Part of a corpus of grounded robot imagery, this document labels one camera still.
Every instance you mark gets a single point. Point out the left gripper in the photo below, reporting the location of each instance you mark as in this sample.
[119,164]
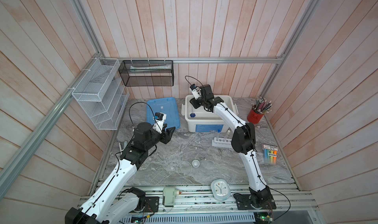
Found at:
[166,136]

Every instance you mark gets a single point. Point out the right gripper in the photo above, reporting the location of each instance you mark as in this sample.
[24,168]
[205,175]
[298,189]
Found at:
[193,102]

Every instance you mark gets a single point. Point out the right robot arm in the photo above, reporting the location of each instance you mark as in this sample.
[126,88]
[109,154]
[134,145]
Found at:
[243,142]

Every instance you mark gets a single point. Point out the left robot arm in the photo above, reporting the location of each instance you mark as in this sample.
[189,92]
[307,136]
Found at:
[103,207]

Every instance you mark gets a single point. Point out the white plastic storage bin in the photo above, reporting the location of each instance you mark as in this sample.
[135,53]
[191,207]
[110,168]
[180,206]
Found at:
[204,121]

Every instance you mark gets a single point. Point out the blue plastic bin lid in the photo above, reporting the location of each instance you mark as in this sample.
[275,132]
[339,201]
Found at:
[167,106]

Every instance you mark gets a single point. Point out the small white bowl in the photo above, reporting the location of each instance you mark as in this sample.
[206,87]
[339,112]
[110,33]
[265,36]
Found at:
[195,163]

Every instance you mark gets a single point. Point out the white test tube rack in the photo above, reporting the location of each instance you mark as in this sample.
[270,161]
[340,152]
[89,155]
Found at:
[221,142]

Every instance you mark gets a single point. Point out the red pencil cup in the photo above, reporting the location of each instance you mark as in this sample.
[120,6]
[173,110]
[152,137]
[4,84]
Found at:
[254,116]

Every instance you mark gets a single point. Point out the pale green timer device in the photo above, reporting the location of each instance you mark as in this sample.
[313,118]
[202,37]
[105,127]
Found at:
[169,194]

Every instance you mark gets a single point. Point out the bundle of pencils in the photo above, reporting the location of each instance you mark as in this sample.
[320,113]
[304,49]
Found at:
[262,106]

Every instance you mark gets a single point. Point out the white analog clock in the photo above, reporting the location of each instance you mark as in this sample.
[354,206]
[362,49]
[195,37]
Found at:
[220,189]

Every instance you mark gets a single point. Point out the pack of colored markers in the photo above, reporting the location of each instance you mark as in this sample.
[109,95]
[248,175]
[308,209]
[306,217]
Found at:
[270,154]

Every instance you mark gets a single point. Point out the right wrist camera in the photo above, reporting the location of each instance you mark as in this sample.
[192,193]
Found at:
[195,91]

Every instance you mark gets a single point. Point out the black mesh wall basket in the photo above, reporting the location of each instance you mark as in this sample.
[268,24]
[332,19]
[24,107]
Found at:
[137,73]

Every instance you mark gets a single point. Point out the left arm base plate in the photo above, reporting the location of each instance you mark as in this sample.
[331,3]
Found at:
[148,204]

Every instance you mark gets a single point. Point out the white wire mesh shelf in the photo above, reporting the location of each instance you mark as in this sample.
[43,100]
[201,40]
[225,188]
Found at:
[100,93]

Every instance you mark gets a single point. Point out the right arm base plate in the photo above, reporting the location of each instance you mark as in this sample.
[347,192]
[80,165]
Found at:
[251,202]

